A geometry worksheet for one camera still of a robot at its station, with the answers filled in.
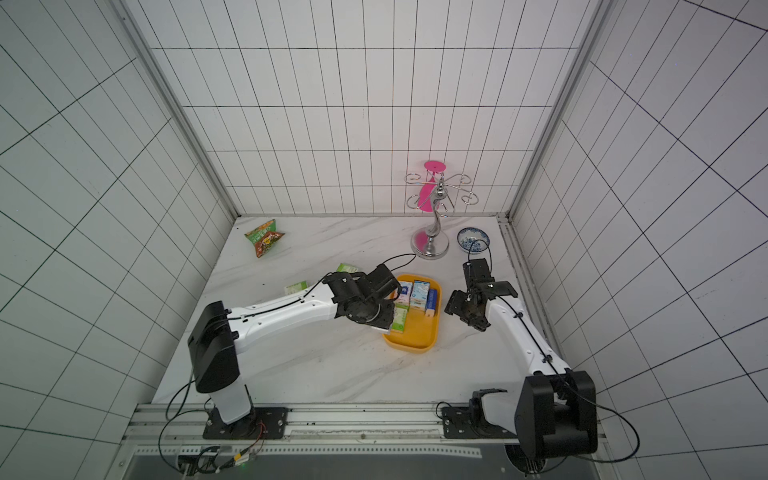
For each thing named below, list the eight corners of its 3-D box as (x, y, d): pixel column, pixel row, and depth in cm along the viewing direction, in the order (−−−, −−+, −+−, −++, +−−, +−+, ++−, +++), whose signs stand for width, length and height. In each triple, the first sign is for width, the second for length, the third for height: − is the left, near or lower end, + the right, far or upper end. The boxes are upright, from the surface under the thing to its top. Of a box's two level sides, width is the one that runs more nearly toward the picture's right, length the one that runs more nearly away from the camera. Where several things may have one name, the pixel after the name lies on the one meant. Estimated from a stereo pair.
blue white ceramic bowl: (458, 254, 109) (460, 247, 106) (454, 234, 115) (456, 227, 112) (489, 254, 109) (492, 247, 106) (484, 234, 115) (486, 227, 112)
